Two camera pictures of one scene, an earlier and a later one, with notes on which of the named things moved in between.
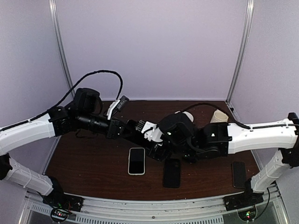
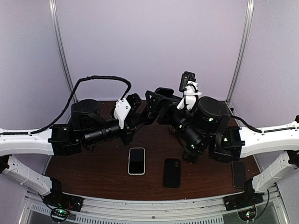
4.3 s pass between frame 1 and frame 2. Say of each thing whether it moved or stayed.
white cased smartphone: stayed
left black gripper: moved
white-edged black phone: stayed
